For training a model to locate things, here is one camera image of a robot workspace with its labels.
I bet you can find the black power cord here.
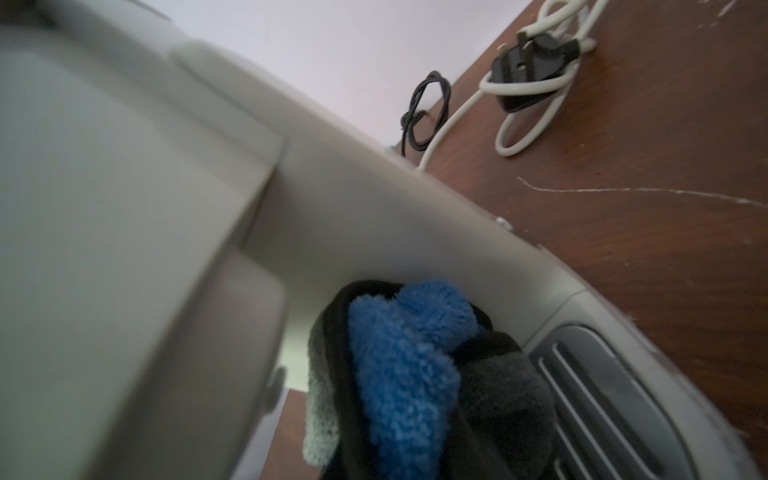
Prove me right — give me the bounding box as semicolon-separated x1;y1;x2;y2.
399;70;453;158

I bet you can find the white coffee machine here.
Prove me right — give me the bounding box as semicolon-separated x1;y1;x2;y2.
1;1;760;479

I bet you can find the blue grey microfiber cloth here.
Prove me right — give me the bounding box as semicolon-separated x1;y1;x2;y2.
303;280;556;479

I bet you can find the white power cord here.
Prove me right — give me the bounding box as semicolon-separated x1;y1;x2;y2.
413;0;610;174

